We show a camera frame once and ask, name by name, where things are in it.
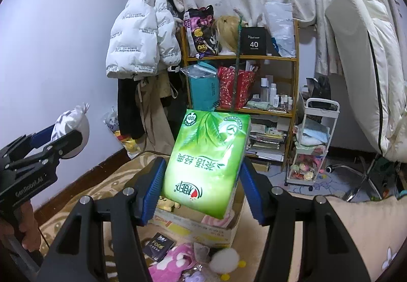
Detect beige patterned blanket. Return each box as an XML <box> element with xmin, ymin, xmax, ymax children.
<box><xmin>41</xmin><ymin>153</ymin><xmax>406</xmax><ymax>281</ymax></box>

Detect green tissue pack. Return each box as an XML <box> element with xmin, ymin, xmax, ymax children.
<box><xmin>162</xmin><ymin>109</ymin><xmax>251</xmax><ymax>219</ymax></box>

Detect teal bag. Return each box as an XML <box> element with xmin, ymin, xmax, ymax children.
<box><xmin>187</xmin><ymin>62</ymin><xmax>219</xmax><ymax>111</ymax></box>

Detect white cosmetic bottles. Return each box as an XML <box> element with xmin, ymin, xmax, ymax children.
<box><xmin>260</xmin><ymin>77</ymin><xmax>293</xmax><ymax>111</ymax></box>

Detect stack of books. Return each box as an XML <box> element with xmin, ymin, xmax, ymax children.
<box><xmin>245</xmin><ymin>124</ymin><xmax>287</xmax><ymax>163</ymax></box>

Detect blonde wig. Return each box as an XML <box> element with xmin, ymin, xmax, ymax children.
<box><xmin>214</xmin><ymin>16</ymin><xmax>240</xmax><ymax>55</ymax></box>

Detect white fluffy pompom toy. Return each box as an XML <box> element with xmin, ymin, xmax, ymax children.
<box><xmin>208</xmin><ymin>248</ymin><xmax>246</xmax><ymax>281</ymax></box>

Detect black face tissue pack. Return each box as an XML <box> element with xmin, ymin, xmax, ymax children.
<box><xmin>143</xmin><ymin>232</ymin><xmax>175</xmax><ymax>262</ymax></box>

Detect open cardboard box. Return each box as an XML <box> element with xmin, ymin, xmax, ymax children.
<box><xmin>137</xmin><ymin>183</ymin><xmax>245</xmax><ymax>248</ymax></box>

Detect black hanging garment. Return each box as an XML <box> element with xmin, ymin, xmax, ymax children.
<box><xmin>117</xmin><ymin>79</ymin><xmax>145</xmax><ymax>140</ymax></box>

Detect white puffer jacket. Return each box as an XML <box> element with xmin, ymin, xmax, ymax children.
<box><xmin>106</xmin><ymin>0</ymin><xmax>181</xmax><ymax>79</ymax></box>

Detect green pole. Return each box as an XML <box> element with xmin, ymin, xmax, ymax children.
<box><xmin>231</xmin><ymin>8</ymin><xmax>243</xmax><ymax>113</ymax></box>

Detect beige trench coat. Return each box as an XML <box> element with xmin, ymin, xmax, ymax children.
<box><xmin>136</xmin><ymin>73</ymin><xmax>175</xmax><ymax>155</ymax></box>

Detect pink plush toy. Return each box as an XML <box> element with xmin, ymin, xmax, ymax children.
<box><xmin>148</xmin><ymin>243</ymin><xmax>197</xmax><ymax>282</ymax></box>

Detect wooden shelf unit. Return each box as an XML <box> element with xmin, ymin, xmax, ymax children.
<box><xmin>180</xmin><ymin>26</ymin><xmax>299</xmax><ymax>168</ymax></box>

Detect purple white plush bag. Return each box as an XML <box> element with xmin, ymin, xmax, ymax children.
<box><xmin>50</xmin><ymin>103</ymin><xmax>90</xmax><ymax>159</ymax></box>

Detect person left hand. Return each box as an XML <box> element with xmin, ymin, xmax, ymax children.
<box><xmin>0</xmin><ymin>201</ymin><xmax>41</xmax><ymax>253</ymax></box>

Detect red patterned gift bag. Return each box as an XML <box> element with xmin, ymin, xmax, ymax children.
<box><xmin>217</xmin><ymin>66</ymin><xmax>255</xmax><ymax>110</ymax></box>

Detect yellow dog plush toy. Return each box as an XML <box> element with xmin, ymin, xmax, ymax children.
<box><xmin>157</xmin><ymin>196</ymin><xmax>181</xmax><ymax>212</ymax></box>

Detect white rolling cart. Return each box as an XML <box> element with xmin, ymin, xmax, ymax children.
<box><xmin>285</xmin><ymin>95</ymin><xmax>340</xmax><ymax>190</ymax></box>

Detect plastic bag of toys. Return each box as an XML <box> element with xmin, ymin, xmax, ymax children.
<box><xmin>103</xmin><ymin>106</ymin><xmax>142</xmax><ymax>159</ymax></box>

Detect black box number 40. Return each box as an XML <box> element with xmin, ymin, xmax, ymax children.
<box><xmin>240</xmin><ymin>27</ymin><xmax>266</xmax><ymax>55</ymax></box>

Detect cream office chair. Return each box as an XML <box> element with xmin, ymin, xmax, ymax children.
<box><xmin>325</xmin><ymin>0</ymin><xmax>406</xmax><ymax>197</ymax></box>

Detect black purple printed bag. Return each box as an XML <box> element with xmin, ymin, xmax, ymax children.
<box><xmin>183</xmin><ymin>5</ymin><xmax>218</xmax><ymax>59</ymax></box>

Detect pink swirl roll plush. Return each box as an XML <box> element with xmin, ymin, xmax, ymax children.
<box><xmin>201</xmin><ymin>210</ymin><xmax>235</xmax><ymax>229</ymax></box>

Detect clear plastic bag on shelf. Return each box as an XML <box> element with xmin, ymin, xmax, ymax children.
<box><xmin>264</xmin><ymin>2</ymin><xmax>296</xmax><ymax>57</ymax></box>

